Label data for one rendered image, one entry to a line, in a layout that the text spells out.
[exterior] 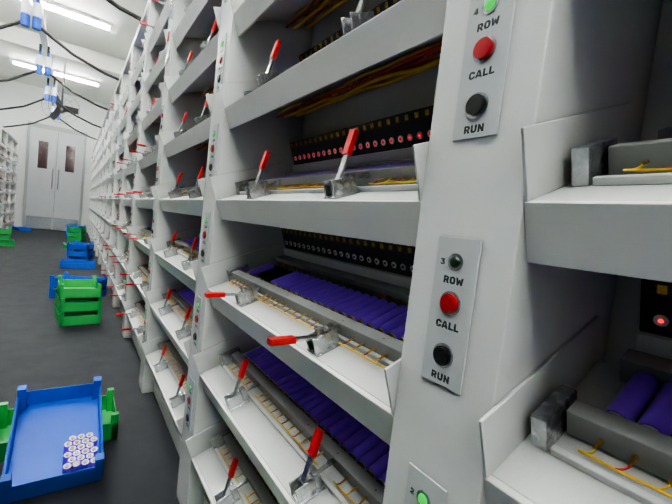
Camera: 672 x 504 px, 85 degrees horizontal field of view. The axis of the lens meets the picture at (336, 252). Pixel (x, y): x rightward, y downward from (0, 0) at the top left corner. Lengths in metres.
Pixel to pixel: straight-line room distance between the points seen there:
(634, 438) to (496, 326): 0.11
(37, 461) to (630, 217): 1.33
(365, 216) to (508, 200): 0.17
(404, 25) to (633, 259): 0.30
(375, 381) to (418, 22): 0.37
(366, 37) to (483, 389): 0.38
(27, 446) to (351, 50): 1.25
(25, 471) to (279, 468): 0.83
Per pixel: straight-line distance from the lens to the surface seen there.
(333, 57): 0.54
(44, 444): 1.38
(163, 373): 1.46
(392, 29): 0.46
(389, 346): 0.44
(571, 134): 0.34
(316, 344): 0.49
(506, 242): 0.29
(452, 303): 0.31
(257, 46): 0.98
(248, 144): 0.91
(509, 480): 0.33
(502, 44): 0.34
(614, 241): 0.28
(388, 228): 0.39
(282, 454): 0.66
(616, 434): 0.35
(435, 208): 0.33
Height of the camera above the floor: 0.72
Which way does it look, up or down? 4 degrees down
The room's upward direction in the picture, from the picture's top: 7 degrees clockwise
